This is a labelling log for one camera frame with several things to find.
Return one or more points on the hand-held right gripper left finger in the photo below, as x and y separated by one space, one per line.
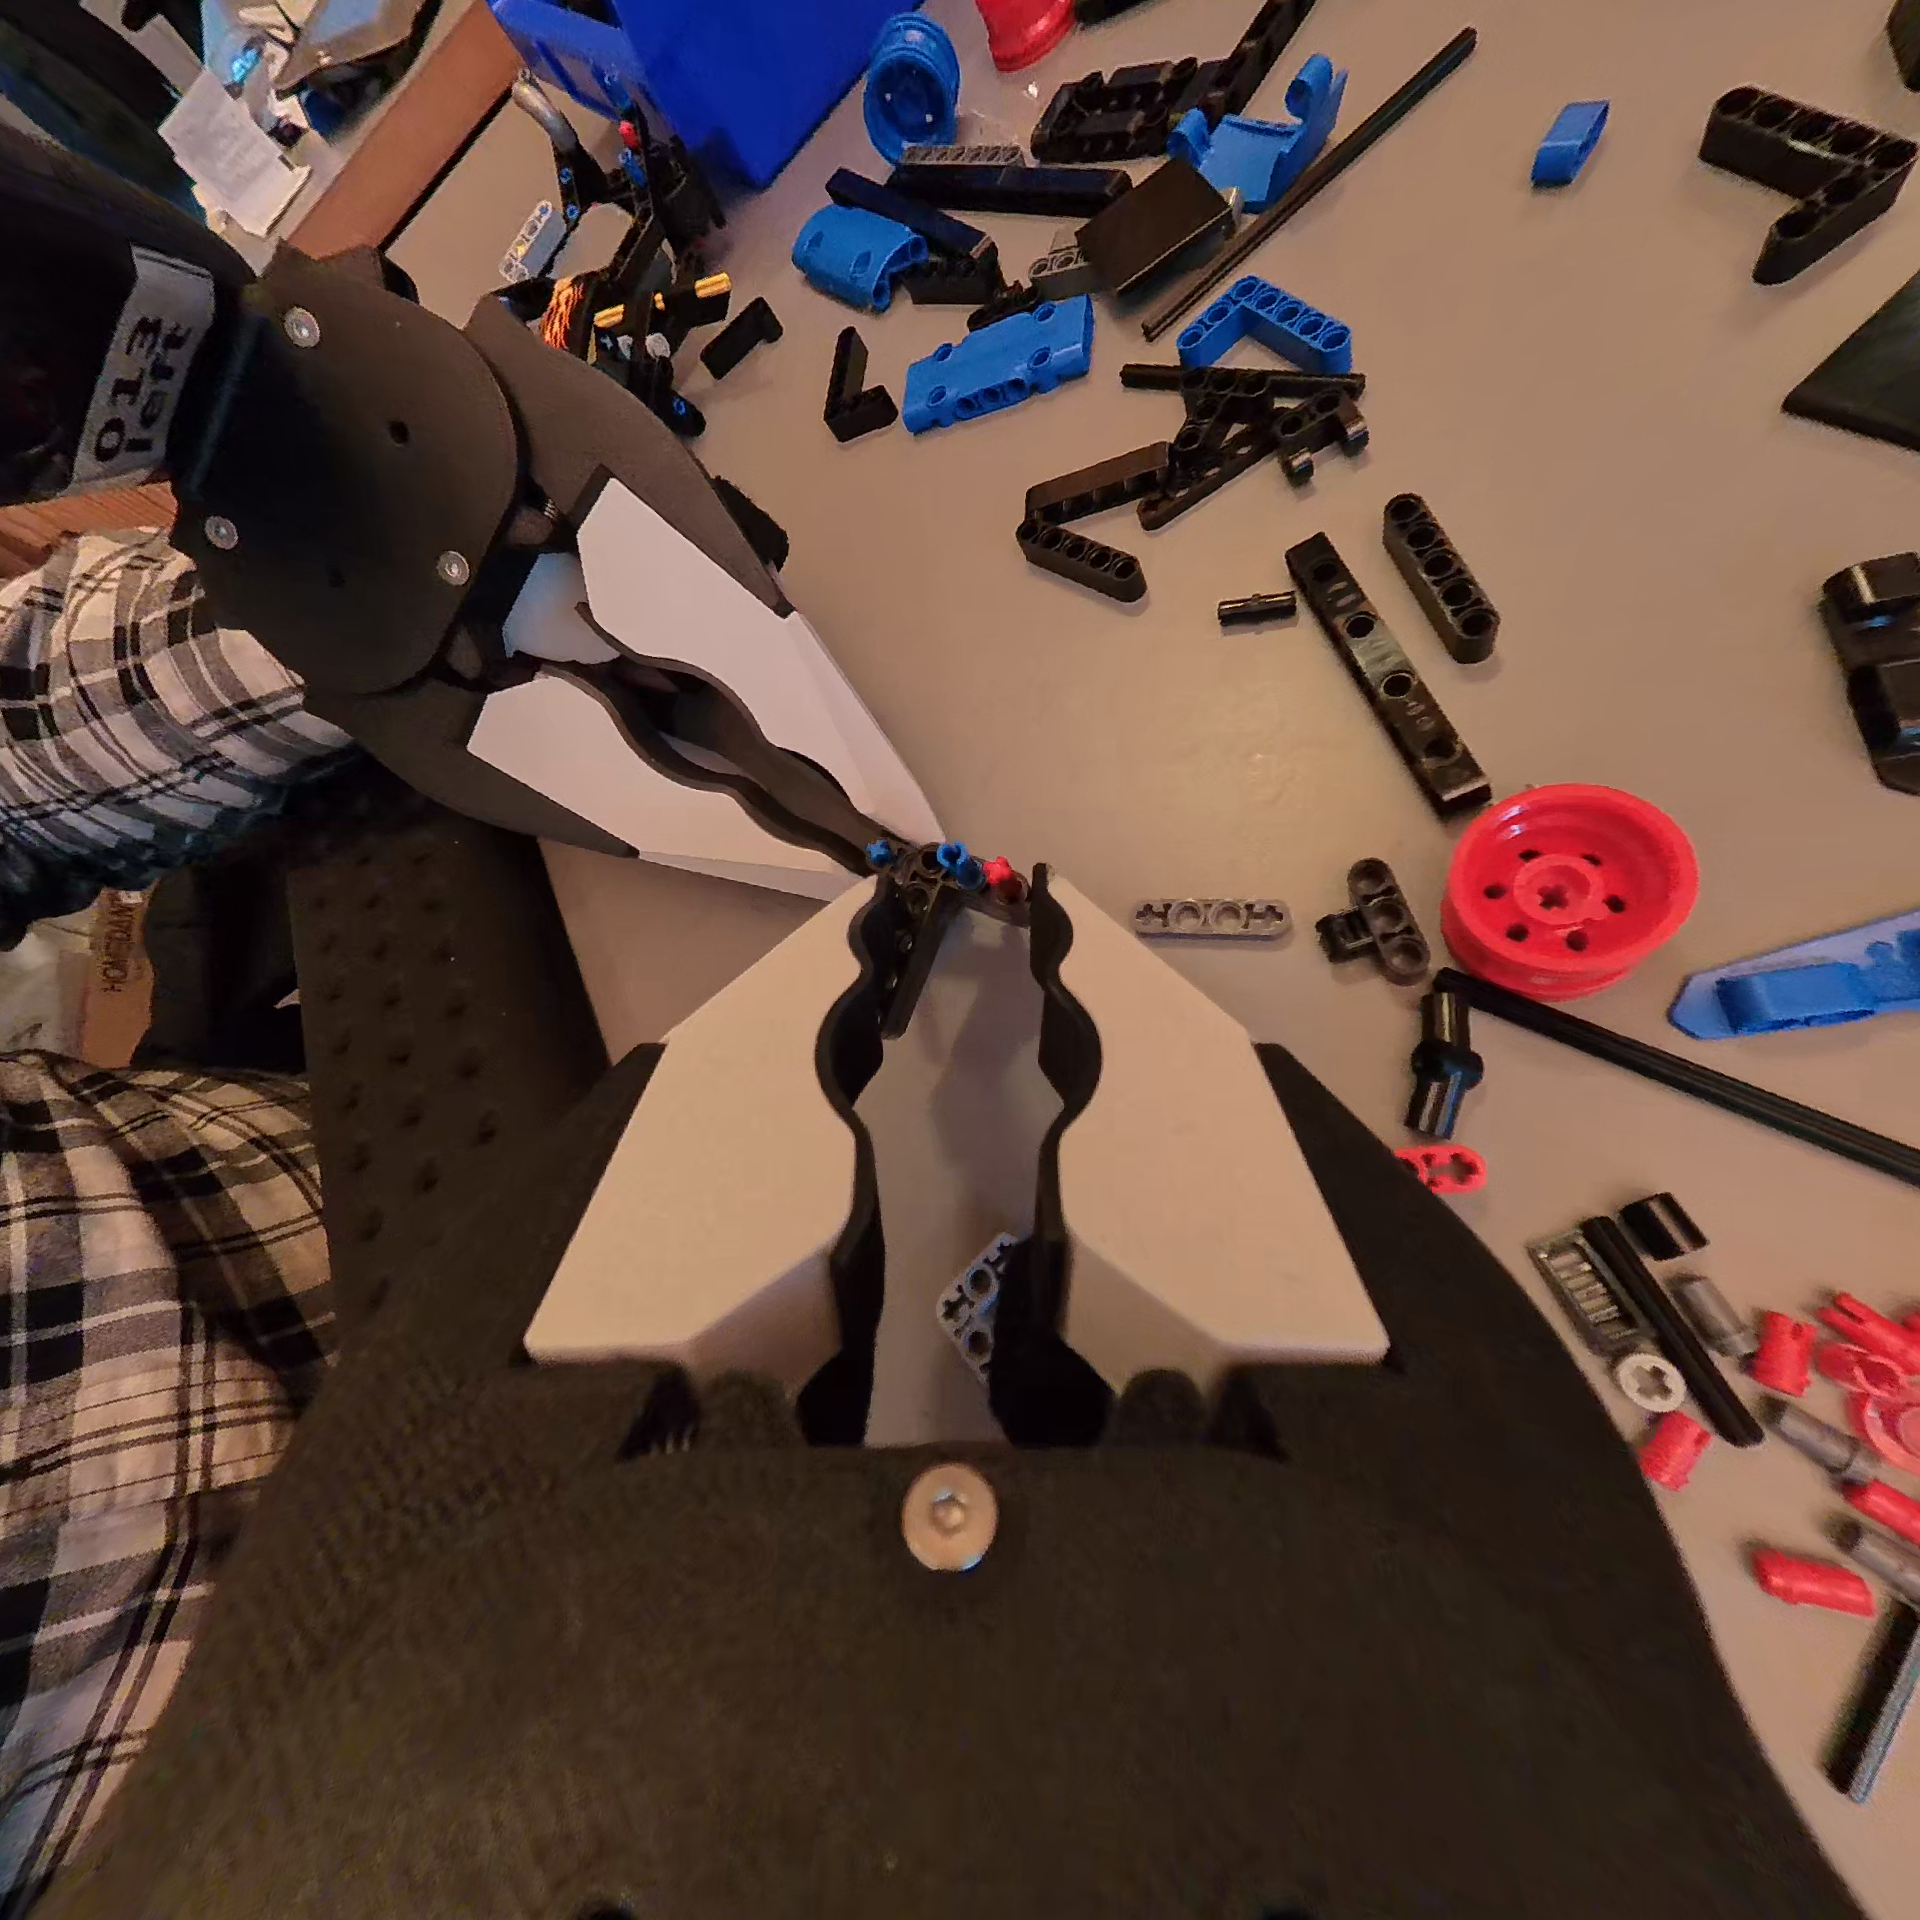
692 1201

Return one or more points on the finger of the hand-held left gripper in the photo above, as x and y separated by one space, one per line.
704 600
599 764

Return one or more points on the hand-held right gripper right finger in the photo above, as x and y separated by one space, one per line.
1214 1201

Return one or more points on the black blue toy brick assembly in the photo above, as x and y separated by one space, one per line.
923 930

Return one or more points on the person's left forearm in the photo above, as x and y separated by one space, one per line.
119 704

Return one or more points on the grey desk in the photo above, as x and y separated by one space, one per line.
1622 600

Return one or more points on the small red toy liftarm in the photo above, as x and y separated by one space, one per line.
1441 1170

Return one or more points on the small black angled beam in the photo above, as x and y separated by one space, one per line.
845 388

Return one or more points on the grey angled thin liftarm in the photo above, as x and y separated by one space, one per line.
975 1306

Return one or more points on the short black toy connector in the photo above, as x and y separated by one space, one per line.
744 339

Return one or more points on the black connector with pin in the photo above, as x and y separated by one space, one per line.
1446 1066

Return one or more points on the grey thin toy liftarm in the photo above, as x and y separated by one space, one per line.
1212 918

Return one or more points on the black triangular toy connector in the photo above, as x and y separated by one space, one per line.
1372 921

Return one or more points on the partly built toy chassis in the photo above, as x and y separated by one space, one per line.
638 270

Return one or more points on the blue studded toy beam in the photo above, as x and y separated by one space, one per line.
997 364

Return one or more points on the blue toy fender piece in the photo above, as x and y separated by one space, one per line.
856 255

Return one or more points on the large black angled toy beam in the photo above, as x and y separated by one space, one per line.
1080 546

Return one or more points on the black studded toy block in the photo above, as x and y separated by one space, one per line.
957 279

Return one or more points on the large red toy wheel hub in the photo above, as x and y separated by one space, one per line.
1569 891

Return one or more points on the long black toy axle rod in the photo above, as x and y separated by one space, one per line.
1681 1068

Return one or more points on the small grey toy connector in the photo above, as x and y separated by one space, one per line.
1062 270

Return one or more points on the long dark toy beam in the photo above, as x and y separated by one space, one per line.
1004 183

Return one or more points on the blue storage bin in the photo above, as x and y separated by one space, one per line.
721 75

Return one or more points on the cardboard box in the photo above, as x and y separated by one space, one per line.
118 974

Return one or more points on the small black toy pin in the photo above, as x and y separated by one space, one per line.
1257 609

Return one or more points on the long black toy beam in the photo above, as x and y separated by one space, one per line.
1389 674

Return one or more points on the blue toy wheel hub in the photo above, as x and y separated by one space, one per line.
910 88

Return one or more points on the black joined toy beams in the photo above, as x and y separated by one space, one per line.
1245 428

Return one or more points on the person's plaid shirt torso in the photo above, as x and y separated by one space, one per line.
119 1275

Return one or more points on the small black flat toy tile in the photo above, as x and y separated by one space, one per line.
1155 224

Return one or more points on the pile of small toy pins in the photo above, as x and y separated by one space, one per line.
1785 1380

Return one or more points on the blue flat toy panel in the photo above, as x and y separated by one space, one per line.
1799 990

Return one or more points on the blue angled toy beam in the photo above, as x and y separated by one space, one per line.
1260 320

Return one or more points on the wide black studded toy beam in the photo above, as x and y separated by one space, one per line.
1118 108

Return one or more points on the small red toy wheel hub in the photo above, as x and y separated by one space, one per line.
1024 30

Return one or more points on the short black toy beam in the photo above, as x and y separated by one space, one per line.
1441 579

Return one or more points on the blue curved toy panel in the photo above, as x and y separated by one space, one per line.
1253 142

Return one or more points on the thin black studded beam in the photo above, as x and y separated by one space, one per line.
1245 58

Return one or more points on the black toy panel piece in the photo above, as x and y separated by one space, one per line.
1876 674

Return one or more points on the small blue toy brick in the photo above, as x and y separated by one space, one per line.
1571 142

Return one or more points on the large black flat toy tile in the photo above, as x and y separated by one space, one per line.
1876 376

